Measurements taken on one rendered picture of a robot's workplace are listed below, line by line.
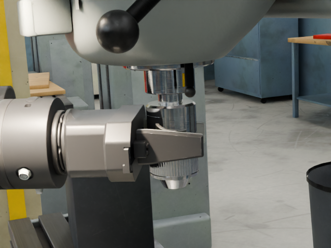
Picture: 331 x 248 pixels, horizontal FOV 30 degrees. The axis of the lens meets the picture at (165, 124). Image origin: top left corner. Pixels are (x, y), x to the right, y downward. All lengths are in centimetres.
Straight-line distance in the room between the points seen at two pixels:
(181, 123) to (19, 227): 69
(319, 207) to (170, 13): 209
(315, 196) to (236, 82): 602
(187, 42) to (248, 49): 758
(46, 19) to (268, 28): 737
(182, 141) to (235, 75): 792
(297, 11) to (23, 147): 27
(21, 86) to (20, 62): 9
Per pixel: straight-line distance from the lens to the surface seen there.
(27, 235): 116
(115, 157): 54
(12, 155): 58
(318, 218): 255
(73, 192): 94
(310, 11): 55
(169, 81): 55
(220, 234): 368
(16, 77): 228
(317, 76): 799
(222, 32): 51
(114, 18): 42
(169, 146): 56
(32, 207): 239
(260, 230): 374
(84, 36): 51
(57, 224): 120
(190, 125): 57
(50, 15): 53
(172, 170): 57
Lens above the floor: 136
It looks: 11 degrees down
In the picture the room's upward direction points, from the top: 3 degrees counter-clockwise
